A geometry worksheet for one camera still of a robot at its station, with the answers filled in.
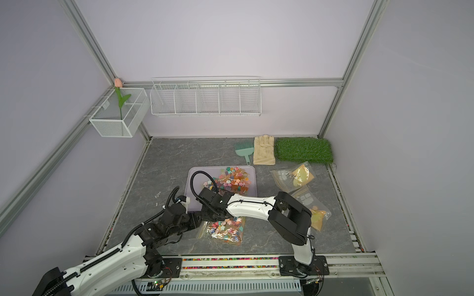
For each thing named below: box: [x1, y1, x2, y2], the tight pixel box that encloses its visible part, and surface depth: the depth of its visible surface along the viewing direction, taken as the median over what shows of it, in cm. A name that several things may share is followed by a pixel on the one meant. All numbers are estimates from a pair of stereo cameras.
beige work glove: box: [253, 134, 276, 166], surface depth 115 cm
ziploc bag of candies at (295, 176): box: [269, 160, 316, 193], surface depth 98 cm
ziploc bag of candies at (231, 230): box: [196, 216, 247, 247], surface depth 83 cm
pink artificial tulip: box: [114, 77, 132, 121], surface depth 92 cm
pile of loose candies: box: [203, 166, 252, 195], surface depth 100 cm
